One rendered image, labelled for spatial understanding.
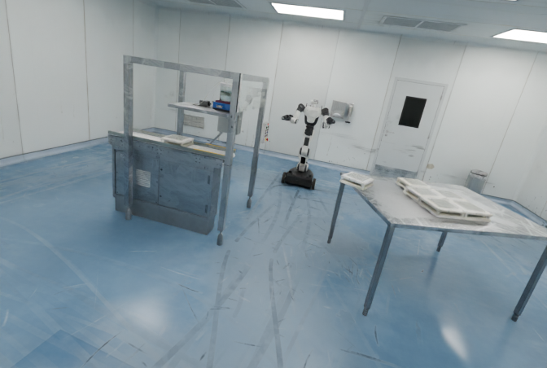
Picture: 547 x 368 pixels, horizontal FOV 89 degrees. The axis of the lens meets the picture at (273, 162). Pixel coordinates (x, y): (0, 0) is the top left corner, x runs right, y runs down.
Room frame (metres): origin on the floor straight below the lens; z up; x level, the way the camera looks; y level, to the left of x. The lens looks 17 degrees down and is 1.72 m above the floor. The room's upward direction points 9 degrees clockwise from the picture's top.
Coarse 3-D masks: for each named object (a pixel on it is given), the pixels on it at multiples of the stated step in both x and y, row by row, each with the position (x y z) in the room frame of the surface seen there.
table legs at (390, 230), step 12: (336, 204) 2.85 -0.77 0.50; (336, 216) 2.85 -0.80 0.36; (384, 240) 1.86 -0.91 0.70; (384, 252) 1.84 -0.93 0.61; (540, 264) 2.06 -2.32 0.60; (372, 276) 1.88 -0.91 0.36; (372, 288) 1.84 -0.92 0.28; (528, 288) 2.06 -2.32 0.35; (372, 300) 1.84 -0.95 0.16; (516, 312) 2.06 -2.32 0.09
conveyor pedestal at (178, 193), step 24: (120, 168) 2.83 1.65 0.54; (144, 168) 2.77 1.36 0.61; (168, 168) 2.72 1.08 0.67; (192, 168) 2.67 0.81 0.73; (216, 168) 2.67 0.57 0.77; (120, 192) 2.83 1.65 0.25; (144, 192) 2.77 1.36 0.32; (168, 192) 2.72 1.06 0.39; (192, 192) 2.67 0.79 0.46; (216, 192) 2.73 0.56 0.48; (144, 216) 2.78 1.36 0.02; (168, 216) 2.72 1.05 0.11; (192, 216) 2.65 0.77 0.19
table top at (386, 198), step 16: (368, 176) 2.91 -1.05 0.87; (368, 192) 2.38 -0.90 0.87; (384, 192) 2.45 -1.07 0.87; (400, 192) 2.53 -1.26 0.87; (464, 192) 2.86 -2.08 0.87; (384, 208) 2.06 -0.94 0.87; (400, 208) 2.11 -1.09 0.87; (416, 208) 2.17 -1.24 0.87; (496, 208) 2.49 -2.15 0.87; (400, 224) 1.83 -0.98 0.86; (416, 224) 1.86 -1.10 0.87; (432, 224) 1.91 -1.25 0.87; (448, 224) 1.95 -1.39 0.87; (464, 224) 2.00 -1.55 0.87; (480, 224) 2.05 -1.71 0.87; (496, 224) 2.10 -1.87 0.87; (512, 224) 2.16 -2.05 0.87; (528, 224) 2.22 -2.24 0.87
